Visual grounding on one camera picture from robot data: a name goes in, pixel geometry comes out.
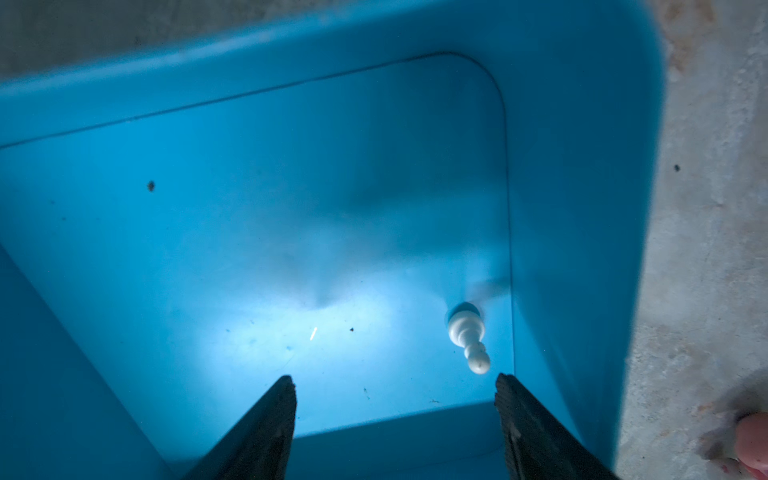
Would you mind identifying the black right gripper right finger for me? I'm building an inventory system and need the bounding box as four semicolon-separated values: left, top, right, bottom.
494;374;618;480

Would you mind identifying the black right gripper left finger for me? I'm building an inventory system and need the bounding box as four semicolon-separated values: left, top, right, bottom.
184;375;297;480

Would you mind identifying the blue plastic tray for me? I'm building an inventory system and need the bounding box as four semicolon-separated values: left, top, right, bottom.
1;1;663;479

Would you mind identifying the pink white round figurine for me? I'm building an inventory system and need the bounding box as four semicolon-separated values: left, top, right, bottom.
718;412;767;480

